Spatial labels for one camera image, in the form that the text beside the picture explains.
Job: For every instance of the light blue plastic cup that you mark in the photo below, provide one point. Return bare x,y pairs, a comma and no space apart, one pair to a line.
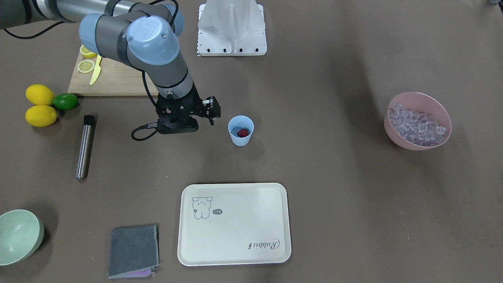
244,122

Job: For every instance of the cream rabbit tray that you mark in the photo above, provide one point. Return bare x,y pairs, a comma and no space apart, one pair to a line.
234,224

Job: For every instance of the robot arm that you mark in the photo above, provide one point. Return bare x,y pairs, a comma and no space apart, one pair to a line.
136,34

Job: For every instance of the lemon half upper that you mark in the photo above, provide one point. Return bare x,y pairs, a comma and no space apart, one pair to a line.
87,53

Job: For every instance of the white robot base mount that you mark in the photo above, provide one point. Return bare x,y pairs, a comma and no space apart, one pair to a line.
231,28

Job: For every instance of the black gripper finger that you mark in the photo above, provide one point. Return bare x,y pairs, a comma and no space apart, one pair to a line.
213,112

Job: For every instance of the yellow plastic knife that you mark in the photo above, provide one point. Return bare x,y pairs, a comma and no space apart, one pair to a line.
97,70

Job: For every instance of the lemon half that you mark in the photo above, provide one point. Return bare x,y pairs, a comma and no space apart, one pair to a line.
87,53
86,66

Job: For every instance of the green lime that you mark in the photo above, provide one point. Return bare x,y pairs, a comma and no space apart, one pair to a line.
65,101

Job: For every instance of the grey folded cloth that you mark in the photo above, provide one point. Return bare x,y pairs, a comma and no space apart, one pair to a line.
134,252

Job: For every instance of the steel muddler black tip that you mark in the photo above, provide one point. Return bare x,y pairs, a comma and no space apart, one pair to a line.
85,146

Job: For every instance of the light green bowl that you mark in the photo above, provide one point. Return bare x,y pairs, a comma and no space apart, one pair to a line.
21,233

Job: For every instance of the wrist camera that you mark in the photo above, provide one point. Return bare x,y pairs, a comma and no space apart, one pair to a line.
165,126

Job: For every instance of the clear ice cube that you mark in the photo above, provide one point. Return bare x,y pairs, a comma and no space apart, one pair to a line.
235,131

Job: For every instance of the yellow lemon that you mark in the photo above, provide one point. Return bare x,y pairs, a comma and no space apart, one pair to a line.
41,115
39,94

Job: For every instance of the yellow lemon lower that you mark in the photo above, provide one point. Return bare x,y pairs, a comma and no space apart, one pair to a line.
41,115

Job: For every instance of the yellow lemon upper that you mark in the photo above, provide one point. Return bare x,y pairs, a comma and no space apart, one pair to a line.
39,94

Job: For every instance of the red strawberry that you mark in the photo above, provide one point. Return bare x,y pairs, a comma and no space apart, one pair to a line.
243,133

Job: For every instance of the lemon half lower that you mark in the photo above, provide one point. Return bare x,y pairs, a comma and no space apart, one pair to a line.
86,66

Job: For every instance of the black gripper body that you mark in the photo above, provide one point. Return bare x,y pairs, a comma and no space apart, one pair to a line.
209,107

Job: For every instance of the bamboo cutting board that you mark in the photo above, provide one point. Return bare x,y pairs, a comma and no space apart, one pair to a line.
115,79

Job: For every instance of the pink bowl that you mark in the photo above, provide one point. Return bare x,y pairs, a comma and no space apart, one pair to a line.
423,103

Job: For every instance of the pile of ice cubes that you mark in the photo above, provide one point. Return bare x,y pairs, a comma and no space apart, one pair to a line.
416,127

